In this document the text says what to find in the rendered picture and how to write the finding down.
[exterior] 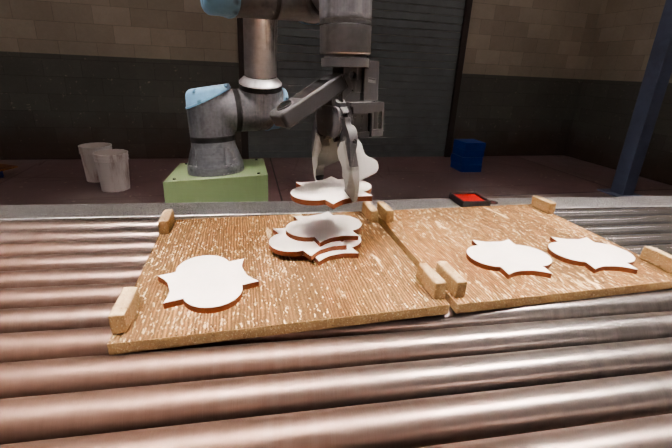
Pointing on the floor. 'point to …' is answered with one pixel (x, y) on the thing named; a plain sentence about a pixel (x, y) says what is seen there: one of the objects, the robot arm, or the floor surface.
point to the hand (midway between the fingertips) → (331, 189)
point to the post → (645, 108)
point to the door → (414, 128)
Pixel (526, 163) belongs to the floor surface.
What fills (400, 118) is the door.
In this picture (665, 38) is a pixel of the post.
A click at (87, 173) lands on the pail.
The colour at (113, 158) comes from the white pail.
